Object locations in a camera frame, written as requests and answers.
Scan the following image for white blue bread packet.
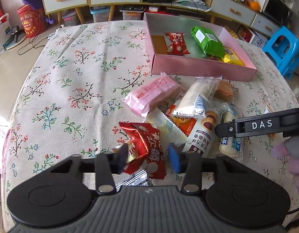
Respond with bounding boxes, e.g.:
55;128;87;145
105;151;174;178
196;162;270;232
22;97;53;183
219;103;245;162

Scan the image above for chocolate roll white packet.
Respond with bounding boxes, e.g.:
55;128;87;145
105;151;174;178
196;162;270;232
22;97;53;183
182;104;226;157

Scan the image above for blue white small snack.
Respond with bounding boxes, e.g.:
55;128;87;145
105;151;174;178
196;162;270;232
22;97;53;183
116;170;153;192

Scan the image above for orange lotus cracker packet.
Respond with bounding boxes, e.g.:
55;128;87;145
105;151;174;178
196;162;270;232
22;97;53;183
165;104;196;137

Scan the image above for red snack packet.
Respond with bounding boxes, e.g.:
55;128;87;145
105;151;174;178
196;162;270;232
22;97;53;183
112;122;166;179
164;33;190;56

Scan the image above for clear rice cracker pack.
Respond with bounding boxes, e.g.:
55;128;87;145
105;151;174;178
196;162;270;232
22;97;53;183
170;76;222;118

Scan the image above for pink wafer snack pack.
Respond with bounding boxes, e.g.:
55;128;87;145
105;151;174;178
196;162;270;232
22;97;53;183
122;73;182;117

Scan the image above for yellow biscuit packet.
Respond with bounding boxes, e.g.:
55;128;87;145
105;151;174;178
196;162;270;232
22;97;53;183
208;47;244;66

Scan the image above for green snack packet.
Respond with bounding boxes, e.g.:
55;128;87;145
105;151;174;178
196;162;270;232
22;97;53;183
191;26;226;58

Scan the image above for mustard yellow snack bar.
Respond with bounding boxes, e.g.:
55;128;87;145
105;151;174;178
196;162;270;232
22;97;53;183
152;35;167;55

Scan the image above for cream white snack packet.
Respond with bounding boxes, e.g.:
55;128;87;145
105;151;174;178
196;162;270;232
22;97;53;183
145;108;187;151

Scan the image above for purple gloved right hand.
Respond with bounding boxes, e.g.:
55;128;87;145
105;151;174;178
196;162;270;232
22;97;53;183
271;136;299;195

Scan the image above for brown wafer cracker stack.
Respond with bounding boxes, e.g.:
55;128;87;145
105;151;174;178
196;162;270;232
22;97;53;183
214;81;234;103

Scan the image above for blue plastic stool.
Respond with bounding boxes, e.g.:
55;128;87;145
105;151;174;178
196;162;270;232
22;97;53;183
262;26;299;79

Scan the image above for yellow egg tray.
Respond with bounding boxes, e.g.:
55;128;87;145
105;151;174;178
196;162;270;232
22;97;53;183
224;26;240;39

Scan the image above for pink cardboard box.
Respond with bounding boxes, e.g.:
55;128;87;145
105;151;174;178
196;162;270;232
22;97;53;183
144;13;257;82

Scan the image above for black microwave oven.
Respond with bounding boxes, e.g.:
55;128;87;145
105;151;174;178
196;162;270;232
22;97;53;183
262;0;293;26

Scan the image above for orange fruit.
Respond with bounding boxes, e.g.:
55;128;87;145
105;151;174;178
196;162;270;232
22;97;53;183
249;1;261;12

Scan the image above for white shopping bag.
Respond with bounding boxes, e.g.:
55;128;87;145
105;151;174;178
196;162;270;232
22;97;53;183
0;9;12;53

